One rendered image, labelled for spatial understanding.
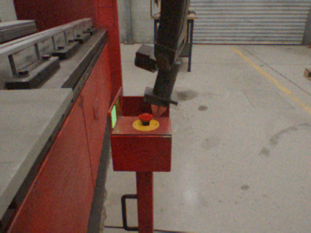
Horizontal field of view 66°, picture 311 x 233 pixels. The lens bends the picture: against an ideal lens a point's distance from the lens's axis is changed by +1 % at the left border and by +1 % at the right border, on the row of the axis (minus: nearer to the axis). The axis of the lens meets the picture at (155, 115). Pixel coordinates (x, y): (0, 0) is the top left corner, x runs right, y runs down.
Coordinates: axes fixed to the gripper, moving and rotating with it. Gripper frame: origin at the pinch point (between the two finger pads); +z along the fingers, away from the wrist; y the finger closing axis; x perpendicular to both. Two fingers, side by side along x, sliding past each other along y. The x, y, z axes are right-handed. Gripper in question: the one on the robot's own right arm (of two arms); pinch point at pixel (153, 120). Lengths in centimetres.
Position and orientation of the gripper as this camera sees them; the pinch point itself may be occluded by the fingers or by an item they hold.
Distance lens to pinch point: 74.6
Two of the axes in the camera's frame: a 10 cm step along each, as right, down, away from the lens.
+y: -9.7, -2.4, -0.9
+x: -0.2, 4.4, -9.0
